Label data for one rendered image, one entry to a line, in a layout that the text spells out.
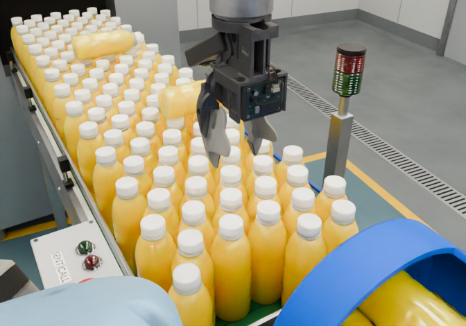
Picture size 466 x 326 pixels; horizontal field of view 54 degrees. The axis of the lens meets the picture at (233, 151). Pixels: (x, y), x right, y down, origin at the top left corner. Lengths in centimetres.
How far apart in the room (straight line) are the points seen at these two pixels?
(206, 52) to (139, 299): 47
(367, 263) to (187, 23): 460
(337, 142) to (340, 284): 63
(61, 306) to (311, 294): 36
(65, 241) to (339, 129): 64
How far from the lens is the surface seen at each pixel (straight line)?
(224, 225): 73
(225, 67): 57
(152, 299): 17
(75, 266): 70
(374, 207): 265
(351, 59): 100
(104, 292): 19
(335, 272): 51
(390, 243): 53
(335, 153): 111
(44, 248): 75
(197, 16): 503
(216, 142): 60
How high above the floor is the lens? 158
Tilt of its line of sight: 31 degrees down
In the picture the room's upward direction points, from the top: straight up
